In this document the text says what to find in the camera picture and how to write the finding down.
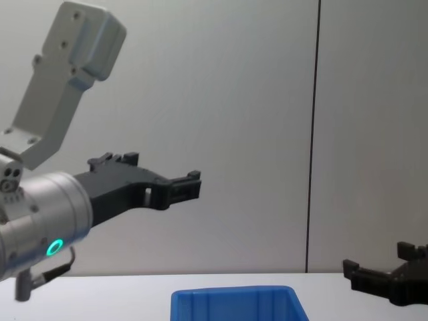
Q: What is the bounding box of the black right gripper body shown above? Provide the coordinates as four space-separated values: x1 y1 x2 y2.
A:
384 255 428 307

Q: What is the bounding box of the blue plastic bin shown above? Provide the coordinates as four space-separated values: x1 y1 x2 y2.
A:
171 284 310 321

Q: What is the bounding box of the thin dark cable, silver plug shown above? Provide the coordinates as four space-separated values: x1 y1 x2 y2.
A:
14 246 76 302

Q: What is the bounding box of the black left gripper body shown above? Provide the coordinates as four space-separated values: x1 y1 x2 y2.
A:
73 159 172 229

